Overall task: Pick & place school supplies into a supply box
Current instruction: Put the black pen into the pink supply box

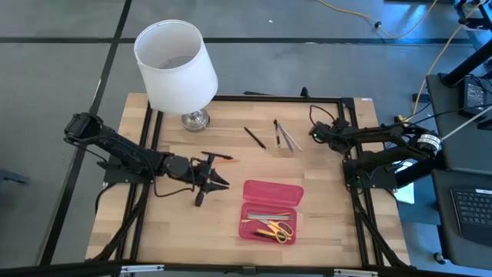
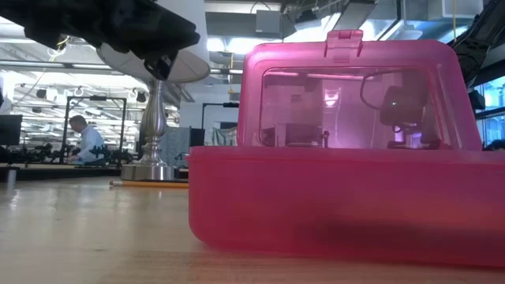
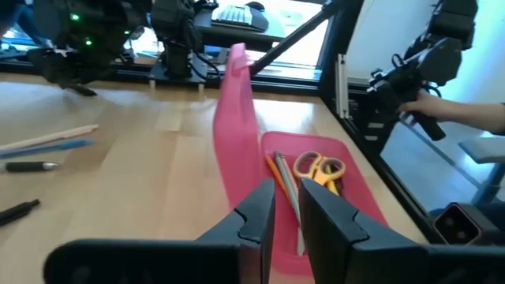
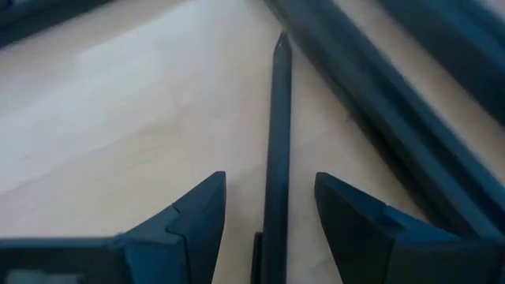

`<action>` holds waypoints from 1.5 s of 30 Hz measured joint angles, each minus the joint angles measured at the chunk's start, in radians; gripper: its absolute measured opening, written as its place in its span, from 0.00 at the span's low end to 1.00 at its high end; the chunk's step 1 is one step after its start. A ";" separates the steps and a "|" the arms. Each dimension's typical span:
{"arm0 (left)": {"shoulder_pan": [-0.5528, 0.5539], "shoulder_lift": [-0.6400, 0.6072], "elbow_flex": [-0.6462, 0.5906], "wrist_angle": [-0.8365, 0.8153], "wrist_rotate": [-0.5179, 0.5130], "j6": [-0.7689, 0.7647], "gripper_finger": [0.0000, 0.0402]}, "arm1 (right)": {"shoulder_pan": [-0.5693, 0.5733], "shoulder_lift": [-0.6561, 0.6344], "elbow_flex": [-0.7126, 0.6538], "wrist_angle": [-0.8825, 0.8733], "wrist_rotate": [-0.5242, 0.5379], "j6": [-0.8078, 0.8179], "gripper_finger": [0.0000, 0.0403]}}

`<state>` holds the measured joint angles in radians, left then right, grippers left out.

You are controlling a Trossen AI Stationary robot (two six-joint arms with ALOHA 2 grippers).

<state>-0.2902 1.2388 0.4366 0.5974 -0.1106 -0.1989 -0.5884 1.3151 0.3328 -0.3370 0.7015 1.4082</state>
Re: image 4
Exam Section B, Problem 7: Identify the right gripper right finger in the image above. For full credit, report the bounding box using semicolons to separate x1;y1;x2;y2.
313;171;505;284

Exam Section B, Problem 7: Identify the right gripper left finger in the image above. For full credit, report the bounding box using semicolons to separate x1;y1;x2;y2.
0;170;228;284

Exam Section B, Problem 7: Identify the black pen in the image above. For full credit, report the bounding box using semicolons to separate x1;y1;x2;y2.
250;31;294;284

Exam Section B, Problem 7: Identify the black aluminium table frame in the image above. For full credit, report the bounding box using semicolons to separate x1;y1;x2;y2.
0;0;505;241

